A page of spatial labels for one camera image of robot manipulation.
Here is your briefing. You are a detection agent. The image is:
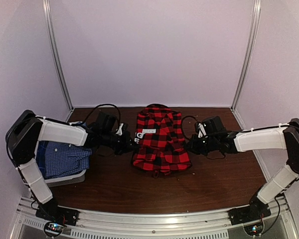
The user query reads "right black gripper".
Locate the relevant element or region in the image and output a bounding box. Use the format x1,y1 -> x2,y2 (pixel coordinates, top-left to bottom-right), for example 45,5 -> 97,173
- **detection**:
184,133 -> 218,156

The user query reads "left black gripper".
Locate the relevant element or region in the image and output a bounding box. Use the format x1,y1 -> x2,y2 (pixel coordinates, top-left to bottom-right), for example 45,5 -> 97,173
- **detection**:
101,129 -> 140,155

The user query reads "red black plaid shirt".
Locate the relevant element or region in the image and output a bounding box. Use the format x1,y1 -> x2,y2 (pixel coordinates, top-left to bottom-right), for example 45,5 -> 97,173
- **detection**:
131,104 -> 192,177

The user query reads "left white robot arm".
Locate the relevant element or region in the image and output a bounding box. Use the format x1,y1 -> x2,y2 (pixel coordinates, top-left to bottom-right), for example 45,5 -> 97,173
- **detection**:
5,110 -> 139,221

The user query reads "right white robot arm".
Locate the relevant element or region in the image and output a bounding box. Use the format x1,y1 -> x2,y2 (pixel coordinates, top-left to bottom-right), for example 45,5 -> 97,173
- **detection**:
185,116 -> 299,220

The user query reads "white plastic laundry basket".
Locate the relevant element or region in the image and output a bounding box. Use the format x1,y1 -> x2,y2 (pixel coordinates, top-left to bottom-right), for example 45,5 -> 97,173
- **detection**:
33,121 -> 87,188

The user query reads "blue checkered shirt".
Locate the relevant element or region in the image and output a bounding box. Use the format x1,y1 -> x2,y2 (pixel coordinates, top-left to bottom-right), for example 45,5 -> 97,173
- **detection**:
36,141 -> 92,179

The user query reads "right circuit board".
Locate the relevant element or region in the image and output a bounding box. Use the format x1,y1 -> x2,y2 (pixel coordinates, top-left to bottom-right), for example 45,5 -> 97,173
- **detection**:
244,223 -> 264,237

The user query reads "circuit board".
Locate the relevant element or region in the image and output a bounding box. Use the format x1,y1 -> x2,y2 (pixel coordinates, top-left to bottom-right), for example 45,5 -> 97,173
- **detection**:
244,223 -> 264,237
43,222 -> 65,237

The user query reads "left circuit board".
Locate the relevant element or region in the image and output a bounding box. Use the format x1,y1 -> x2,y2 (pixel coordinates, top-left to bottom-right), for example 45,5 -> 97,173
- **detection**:
43,222 -> 65,237

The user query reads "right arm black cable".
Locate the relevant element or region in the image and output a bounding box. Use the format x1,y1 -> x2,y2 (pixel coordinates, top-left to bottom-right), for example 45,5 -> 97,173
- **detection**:
181,115 -> 226,160

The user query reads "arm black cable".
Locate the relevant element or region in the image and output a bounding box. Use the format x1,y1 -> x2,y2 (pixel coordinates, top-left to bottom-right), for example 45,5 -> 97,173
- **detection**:
86,104 -> 122,125
181,115 -> 226,160

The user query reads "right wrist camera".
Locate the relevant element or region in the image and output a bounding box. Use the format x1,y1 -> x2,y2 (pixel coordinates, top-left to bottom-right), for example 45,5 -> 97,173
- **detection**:
201,116 -> 226,135

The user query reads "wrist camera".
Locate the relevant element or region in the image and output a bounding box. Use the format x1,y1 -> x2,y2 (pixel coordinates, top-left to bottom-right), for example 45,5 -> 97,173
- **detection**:
94,112 -> 117,133
201,116 -> 226,135

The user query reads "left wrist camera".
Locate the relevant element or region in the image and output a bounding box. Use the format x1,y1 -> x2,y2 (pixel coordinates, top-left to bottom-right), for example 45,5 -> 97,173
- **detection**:
94,112 -> 117,133

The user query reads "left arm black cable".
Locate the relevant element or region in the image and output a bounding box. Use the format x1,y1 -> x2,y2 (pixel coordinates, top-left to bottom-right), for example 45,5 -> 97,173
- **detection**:
86,104 -> 122,125

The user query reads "front aluminium frame rail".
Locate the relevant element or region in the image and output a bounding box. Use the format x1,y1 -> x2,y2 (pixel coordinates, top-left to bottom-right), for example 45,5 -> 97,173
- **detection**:
11,195 -> 299,239

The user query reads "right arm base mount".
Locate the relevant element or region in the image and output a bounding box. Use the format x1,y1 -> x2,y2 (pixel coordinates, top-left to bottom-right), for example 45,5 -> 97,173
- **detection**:
228,193 -> 271,225

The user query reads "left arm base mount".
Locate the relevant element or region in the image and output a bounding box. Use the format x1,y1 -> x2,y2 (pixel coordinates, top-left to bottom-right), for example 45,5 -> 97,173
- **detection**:
35,197 -> 79,226

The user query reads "right aluminium corner post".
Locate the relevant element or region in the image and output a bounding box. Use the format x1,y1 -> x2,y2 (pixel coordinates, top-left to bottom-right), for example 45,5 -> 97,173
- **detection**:
231,0 -> 262,111

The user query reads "aluminium corner post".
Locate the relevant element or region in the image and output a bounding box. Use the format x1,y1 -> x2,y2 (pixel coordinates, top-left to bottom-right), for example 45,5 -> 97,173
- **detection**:
231,0 -> 262,111
42,0 -> 74,111

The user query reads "left aluminium corner post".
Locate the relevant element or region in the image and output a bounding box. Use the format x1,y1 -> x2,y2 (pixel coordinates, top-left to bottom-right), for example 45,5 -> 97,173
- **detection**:
42,0 -> 74,111

